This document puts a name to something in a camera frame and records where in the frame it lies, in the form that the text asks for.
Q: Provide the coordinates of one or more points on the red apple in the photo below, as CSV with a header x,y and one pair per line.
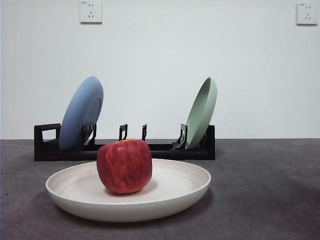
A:
x,y
125,167

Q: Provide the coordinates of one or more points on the pale yellow plate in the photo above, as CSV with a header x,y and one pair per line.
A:
x,y
175,185

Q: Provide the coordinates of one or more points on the pale green plate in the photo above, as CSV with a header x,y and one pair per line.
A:
x,y
200,117

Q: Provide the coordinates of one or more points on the pale blue plate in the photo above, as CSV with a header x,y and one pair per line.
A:
x,y
77,115

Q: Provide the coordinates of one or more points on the black plate rack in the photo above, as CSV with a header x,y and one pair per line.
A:
x,y
45,152

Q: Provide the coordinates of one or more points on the white wall socket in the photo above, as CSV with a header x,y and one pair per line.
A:
x,y
307,13
91,12

